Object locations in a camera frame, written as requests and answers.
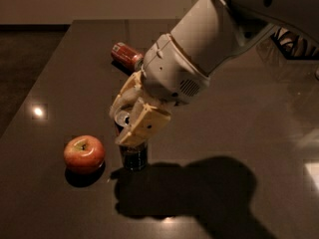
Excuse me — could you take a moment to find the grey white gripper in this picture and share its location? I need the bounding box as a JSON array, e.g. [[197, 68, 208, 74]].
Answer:
[[109, 34, 210, 147]]

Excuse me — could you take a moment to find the blue silver redbull can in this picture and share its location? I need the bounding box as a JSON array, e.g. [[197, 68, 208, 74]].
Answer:
[[115, 108, 148, 171]]

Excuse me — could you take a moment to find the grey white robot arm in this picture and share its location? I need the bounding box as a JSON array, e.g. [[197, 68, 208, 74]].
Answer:
[[110, 0, 319, 147]]

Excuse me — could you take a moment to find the red soda can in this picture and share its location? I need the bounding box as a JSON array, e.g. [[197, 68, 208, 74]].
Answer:
[[111, 42, 144, 72]]

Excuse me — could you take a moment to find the red apple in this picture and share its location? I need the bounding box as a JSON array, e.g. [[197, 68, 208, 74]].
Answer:
[[64, 135, 106, 174]]

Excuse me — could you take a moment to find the black wire basket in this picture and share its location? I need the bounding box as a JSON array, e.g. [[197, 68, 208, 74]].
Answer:
[[271, 28, 319, 60]]

